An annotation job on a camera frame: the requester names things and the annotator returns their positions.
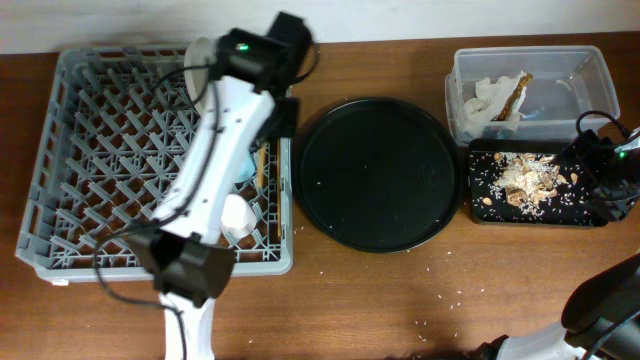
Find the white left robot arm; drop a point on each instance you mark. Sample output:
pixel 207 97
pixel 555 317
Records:
pixel 239 85

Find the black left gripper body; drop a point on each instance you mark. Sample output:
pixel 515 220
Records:
pixel 290 122

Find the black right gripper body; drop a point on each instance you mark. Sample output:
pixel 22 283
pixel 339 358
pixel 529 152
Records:
pixel 615 177

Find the grey dishwasher rack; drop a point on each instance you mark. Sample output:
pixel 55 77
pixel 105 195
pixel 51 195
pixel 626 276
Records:
pixel 109 150

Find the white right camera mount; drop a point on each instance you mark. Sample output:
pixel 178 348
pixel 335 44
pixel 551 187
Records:
pixel 632 143

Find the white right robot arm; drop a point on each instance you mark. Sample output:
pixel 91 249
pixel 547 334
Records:
pixel 601 318

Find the round black tray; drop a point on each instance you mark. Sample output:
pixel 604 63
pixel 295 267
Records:
pixel 379 175

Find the pink cup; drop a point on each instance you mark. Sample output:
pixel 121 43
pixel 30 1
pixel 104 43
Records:
pixel 238 218

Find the rectangular black tray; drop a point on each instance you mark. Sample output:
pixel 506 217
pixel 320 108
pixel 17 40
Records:
pixel 482 173

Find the food scraps pile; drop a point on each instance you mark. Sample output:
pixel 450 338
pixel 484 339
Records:
pixel 527 181

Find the light blue cup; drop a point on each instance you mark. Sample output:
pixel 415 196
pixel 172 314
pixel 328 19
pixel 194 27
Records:
pixel 247 168

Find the clear plastic bin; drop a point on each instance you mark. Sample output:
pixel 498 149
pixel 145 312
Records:
pixel 567 81

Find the pale green plate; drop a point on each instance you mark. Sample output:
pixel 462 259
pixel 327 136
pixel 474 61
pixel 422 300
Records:
pixel 199 52

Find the brown snack wrapper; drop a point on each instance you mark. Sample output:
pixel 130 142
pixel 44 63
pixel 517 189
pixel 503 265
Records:
pixel 507 110

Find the crumpled white paper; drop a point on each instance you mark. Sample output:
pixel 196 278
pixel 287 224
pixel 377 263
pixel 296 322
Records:
pixel 488 101

